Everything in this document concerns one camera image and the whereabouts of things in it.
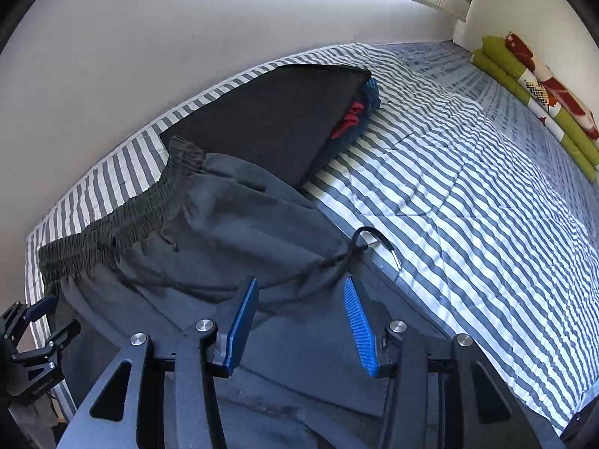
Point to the blue striped bed sheet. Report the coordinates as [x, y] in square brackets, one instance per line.
[468, 224]

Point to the person's left forearm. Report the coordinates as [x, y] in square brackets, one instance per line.
[32, 416]

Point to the dark blue pants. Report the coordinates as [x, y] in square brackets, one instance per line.
[234, 224]

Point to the red floral blanket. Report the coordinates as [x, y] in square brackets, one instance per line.
[552, 84]

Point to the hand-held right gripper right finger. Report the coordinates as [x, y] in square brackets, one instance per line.
[360, 327]

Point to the folded black garment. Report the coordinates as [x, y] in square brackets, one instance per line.
[262, 112]

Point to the folded blue garment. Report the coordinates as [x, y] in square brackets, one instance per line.
[369, 98]

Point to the folded red garment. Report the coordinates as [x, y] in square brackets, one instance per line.
[348, 121]

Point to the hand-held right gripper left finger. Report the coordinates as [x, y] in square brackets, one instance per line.
[241, 327]

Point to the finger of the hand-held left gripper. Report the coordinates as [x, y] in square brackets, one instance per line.
[65, 332]
[40, 309]

